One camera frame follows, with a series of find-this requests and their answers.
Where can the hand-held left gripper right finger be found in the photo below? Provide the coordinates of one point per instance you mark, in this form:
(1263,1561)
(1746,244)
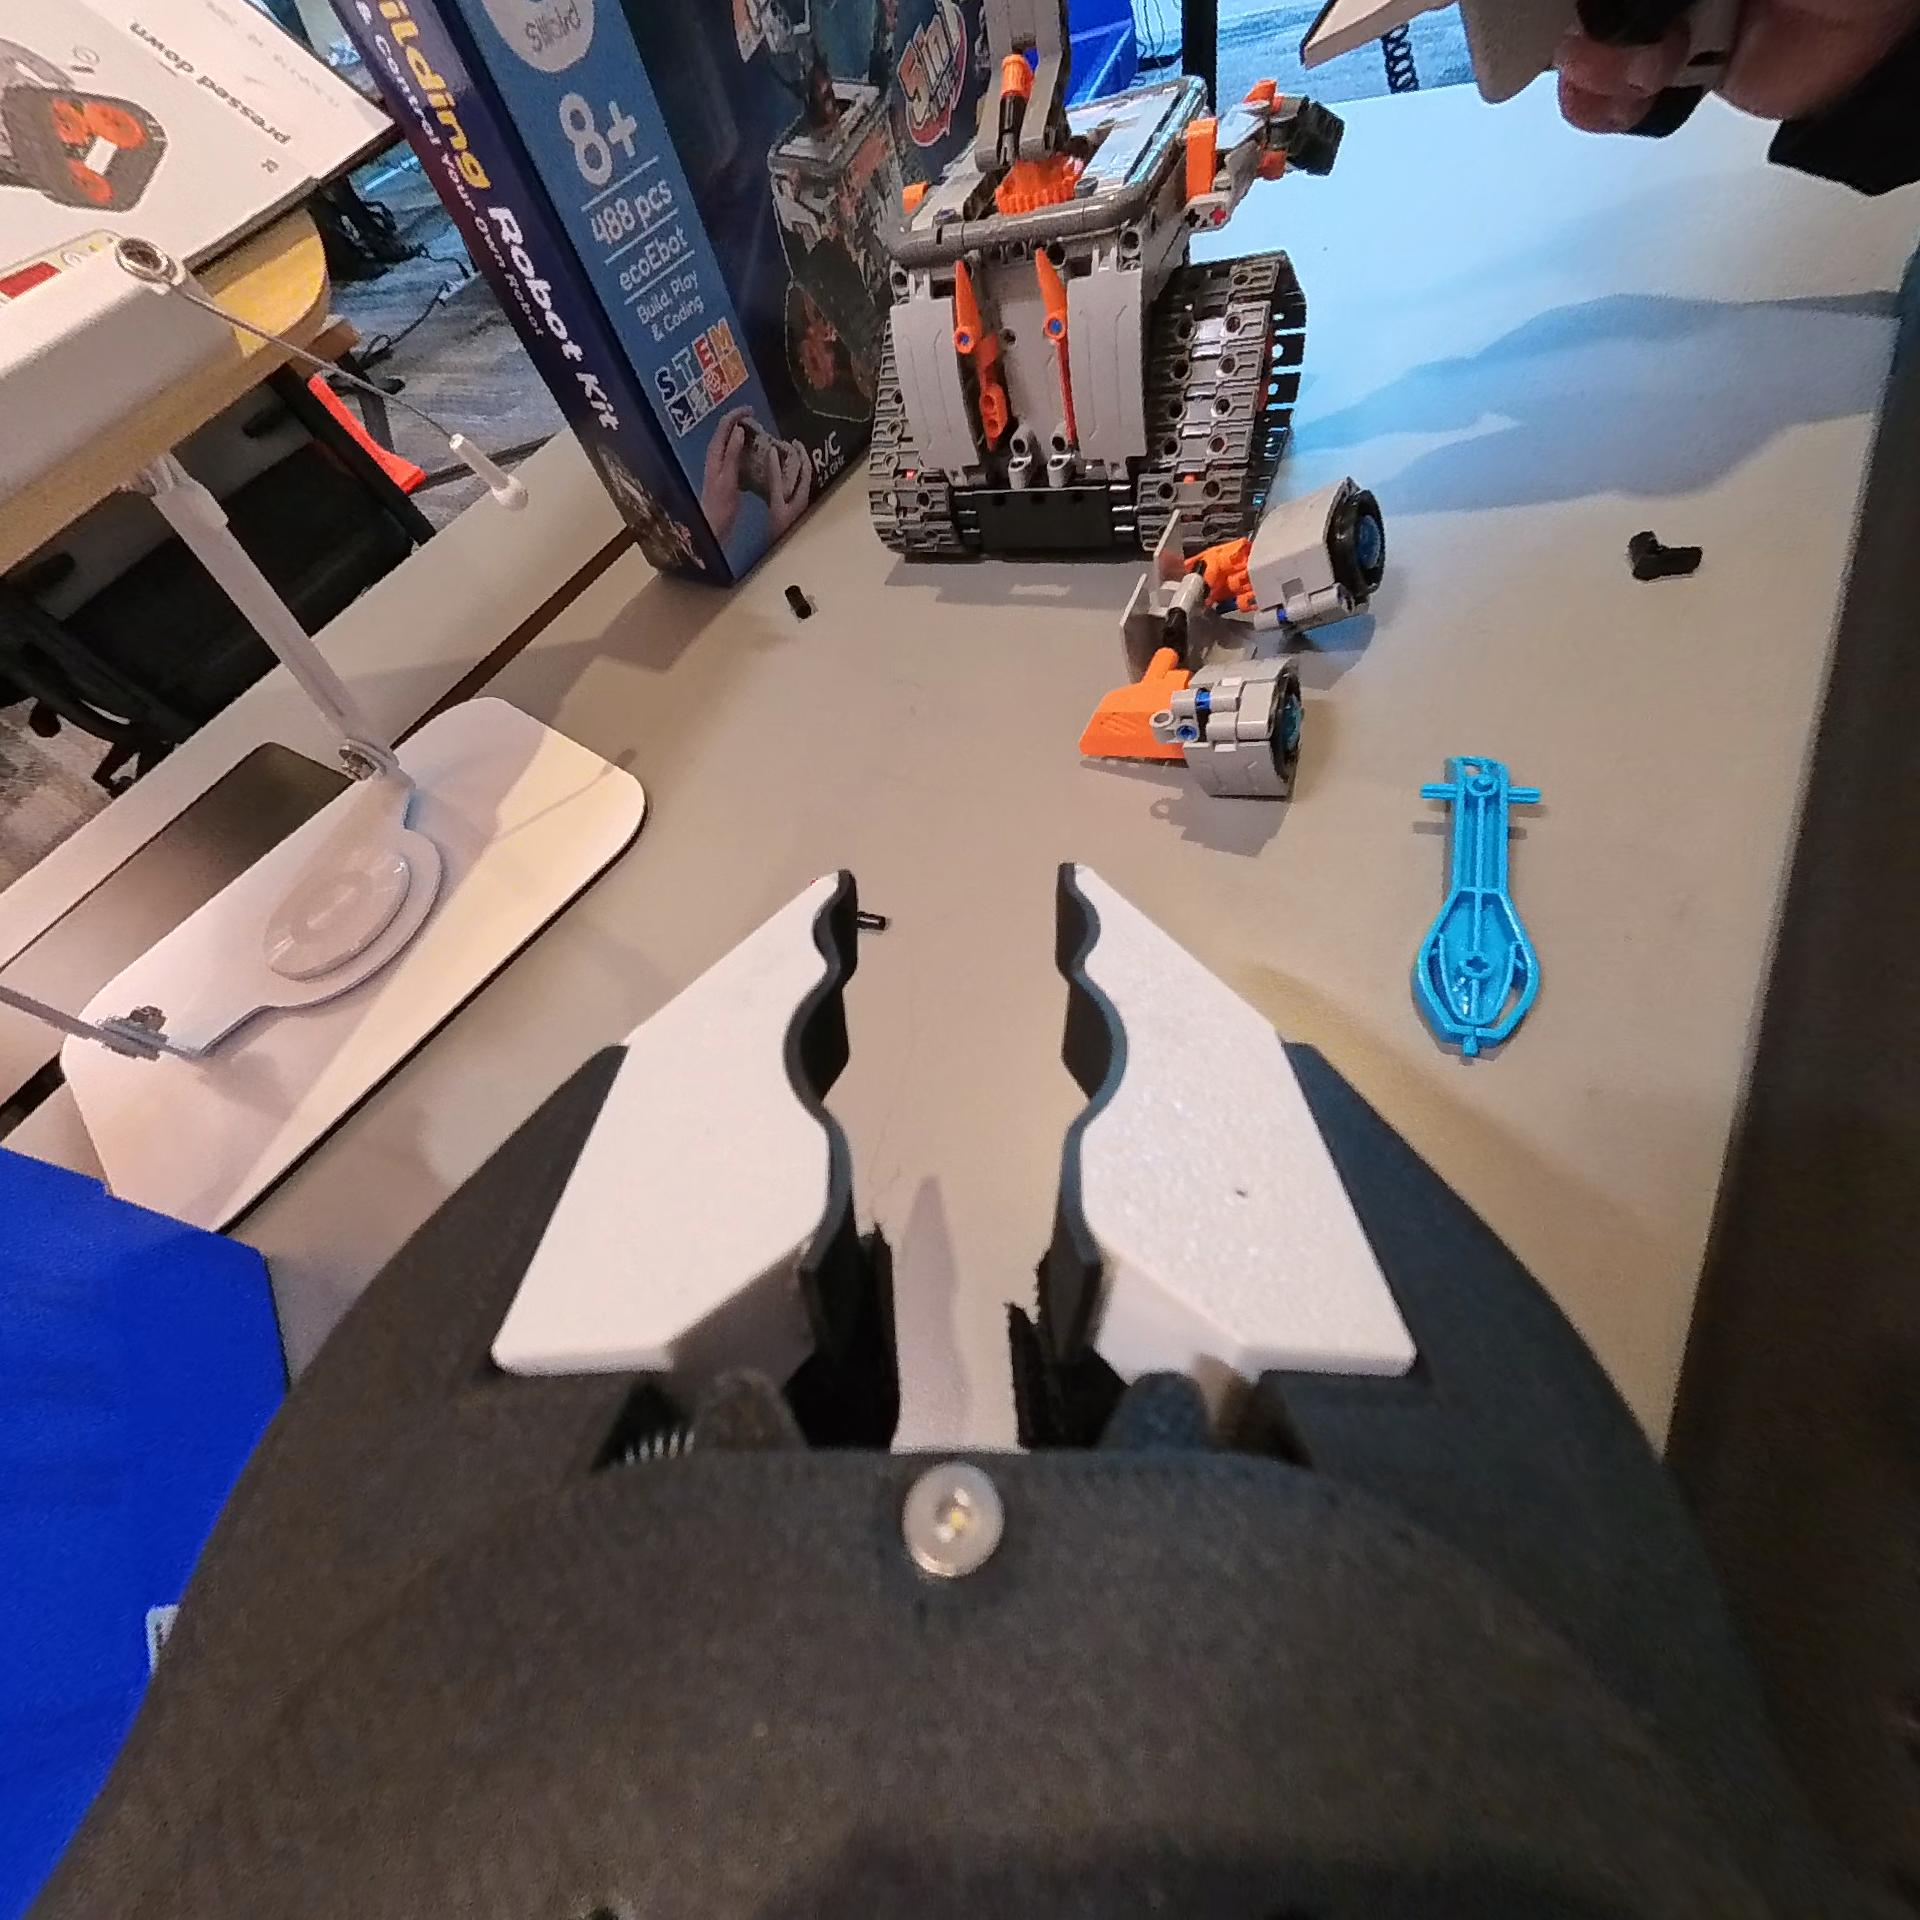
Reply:
(1230,1201)

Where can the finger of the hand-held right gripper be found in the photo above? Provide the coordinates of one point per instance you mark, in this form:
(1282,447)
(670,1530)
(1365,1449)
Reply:
(1427,36)

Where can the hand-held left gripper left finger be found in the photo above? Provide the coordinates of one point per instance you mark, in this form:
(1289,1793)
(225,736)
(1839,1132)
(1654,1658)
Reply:
(708,1201)

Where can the grey orange tracked toy robot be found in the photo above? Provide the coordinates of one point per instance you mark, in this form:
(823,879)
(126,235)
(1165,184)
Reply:
(1053,331)

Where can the person's right forearm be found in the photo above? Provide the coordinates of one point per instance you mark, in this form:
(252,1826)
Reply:
(1861,91)

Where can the person's right hand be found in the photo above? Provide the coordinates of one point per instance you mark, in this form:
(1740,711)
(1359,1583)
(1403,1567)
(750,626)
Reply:
(1681,67)

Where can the blue plastic brick separator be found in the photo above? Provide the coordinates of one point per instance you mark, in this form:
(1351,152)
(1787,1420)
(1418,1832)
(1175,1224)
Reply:
(1479,946)

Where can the white articulated holder stand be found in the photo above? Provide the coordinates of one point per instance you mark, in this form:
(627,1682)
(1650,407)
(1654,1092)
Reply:
(391,900)

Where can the black angled connector pin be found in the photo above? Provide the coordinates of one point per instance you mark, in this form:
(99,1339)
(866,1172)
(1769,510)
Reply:
(1667,556)

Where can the black perforated foam mat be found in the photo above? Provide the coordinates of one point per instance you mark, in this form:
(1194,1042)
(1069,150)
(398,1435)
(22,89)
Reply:
(1815,1201)

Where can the blue plastic bin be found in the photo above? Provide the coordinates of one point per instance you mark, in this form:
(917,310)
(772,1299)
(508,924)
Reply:
(122,1561)

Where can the blue robot kit box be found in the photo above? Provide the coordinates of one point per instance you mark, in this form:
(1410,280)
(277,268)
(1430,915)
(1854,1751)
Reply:
(661,270)

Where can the white instruction booklet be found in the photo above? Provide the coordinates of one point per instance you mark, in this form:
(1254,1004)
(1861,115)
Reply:
(151,121)

